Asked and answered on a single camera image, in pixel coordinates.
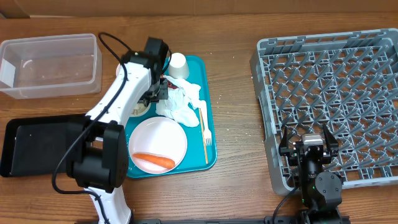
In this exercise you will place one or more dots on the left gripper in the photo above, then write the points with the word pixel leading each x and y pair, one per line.
pixel 163 92

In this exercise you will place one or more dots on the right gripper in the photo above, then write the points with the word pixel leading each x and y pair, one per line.
pixel 333 147

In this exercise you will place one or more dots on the red snack wrapper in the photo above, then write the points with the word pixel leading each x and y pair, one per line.
pixel 171 83

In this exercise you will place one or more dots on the large white tissue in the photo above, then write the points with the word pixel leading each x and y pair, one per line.
pixel 179 107

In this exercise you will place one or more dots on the white bowl with rice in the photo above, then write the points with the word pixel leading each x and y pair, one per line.
pixel 140 109

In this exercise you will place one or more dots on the orange carrot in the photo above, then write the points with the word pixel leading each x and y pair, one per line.
pixel 157 160

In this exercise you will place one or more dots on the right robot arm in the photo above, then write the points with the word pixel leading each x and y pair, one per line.
pixel 320 189

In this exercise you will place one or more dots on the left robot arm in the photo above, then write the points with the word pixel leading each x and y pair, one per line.
pixel 97 156

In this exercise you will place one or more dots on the grey dishwasher rack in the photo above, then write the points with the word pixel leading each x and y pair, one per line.
pixel 346 80

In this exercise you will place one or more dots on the small crumpled white tissue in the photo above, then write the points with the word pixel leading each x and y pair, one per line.
pixel 191 90

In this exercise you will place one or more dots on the white paper cup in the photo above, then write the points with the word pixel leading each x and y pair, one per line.
pixel 178 67

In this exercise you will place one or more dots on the wooden chopstick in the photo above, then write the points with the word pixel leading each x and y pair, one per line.
pixel 203 136

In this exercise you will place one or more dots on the white round plate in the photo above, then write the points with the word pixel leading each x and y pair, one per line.
pixel 158 136

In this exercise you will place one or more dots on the teal serving tray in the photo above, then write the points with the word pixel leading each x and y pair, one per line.
pixel 194 159

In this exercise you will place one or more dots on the white plastic fork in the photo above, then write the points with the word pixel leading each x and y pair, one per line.
pixel 207 132

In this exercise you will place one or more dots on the clear plastic bin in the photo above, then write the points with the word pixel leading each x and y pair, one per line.
pixel 58 65

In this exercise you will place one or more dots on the black plastic tray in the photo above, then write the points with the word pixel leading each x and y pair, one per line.
pixel 34 146

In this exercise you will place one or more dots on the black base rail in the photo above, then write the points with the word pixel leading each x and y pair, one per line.
pixel 266 220

